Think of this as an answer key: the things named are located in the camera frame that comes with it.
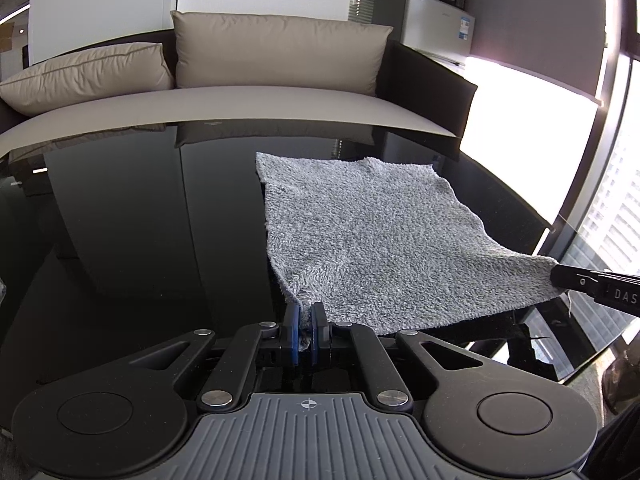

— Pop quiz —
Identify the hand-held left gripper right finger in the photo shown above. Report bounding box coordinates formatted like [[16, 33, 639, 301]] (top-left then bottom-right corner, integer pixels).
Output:
[[310, 302, 496, 413]]

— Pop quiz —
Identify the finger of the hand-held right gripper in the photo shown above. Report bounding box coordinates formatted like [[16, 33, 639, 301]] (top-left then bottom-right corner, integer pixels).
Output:
[[551, 263, 640, 299]]

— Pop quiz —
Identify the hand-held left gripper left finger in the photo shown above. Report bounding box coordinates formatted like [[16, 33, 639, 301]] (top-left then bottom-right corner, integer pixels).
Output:
[[124, 304, 301, 414]]

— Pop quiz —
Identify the grey fluffy towel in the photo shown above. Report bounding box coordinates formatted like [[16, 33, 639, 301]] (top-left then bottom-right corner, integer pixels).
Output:
[[255, 152, 569, 354]]

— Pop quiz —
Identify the brown sofa with beige seat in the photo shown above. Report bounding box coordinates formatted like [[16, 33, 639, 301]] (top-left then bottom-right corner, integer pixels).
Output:
[[0, 27, 479, 162]]

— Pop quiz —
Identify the large beige cushion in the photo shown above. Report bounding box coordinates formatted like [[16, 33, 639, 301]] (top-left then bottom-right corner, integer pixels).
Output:
[[170, 10, 395, 99]]

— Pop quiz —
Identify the silver mini fridge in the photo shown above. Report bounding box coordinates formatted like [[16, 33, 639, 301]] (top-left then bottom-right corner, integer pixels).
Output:
[[372, 0, 476, 66]]

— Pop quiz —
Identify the small beige cushion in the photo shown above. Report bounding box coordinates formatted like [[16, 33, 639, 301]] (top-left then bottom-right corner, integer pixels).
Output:
[[0, 42, 175, 116]]

